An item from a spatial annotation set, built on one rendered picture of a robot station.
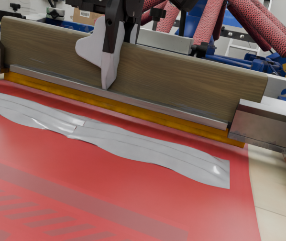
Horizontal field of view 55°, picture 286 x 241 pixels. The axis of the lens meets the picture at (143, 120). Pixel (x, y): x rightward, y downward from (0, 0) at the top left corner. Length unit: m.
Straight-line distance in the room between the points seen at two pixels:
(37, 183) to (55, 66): 0.23
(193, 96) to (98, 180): 0.18
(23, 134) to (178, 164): 0.17
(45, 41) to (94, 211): 0.28
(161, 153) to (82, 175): 0.09
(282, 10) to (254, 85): 4.21
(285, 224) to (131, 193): 0.13
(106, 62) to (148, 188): 0.18
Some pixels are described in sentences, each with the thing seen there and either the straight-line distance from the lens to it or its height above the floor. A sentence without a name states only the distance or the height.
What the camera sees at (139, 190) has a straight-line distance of 0.25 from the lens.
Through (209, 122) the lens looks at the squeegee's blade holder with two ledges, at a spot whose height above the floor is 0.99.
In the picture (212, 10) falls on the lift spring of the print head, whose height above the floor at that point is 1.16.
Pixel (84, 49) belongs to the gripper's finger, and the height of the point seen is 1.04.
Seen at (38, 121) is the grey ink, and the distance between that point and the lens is 0.35.
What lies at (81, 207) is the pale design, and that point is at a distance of 0.22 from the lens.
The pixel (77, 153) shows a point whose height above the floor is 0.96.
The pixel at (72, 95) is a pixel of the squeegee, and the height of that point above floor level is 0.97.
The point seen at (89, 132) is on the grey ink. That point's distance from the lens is 0.33.
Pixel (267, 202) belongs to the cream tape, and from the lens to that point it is 0.30.
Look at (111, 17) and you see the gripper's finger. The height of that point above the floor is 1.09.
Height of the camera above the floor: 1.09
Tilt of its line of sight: 19 degrees down
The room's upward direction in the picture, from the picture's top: 12 degrees clockwise
